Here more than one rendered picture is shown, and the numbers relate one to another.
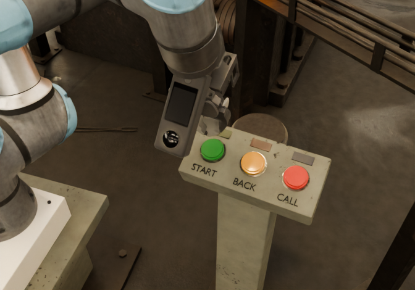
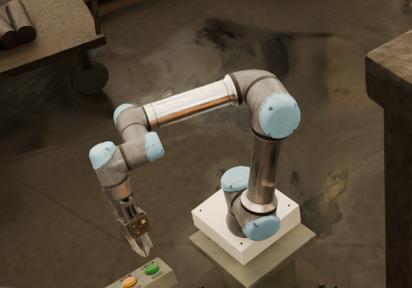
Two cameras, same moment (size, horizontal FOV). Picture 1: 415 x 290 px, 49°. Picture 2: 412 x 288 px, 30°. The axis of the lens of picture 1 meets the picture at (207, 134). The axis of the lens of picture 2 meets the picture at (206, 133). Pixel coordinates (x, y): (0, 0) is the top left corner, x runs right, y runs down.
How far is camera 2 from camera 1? 2.26 m
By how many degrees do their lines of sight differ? 84
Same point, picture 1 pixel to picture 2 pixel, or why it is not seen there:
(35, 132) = (236, 209)
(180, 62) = not seen: hidden behind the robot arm
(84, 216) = (238, 271)
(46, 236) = (224, 242)
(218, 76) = (122, 219)
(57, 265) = (212, 252)
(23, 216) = (229, 225)
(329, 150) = not seen: outside the picture
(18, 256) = (213, 225)
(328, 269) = not seen: outside the picture
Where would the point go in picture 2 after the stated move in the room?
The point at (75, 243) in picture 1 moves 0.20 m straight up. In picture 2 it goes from (221, 263) to (212, 223)
